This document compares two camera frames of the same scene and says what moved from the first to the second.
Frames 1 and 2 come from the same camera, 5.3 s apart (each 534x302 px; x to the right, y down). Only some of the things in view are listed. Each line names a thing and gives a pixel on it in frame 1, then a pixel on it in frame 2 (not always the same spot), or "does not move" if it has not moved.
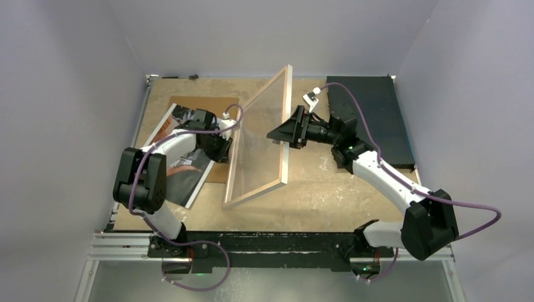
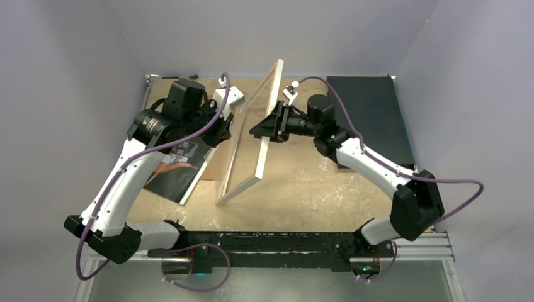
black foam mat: (379, 97) does not move
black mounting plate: (313, 250) does not move
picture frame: (227, 204) -> (222, 196)
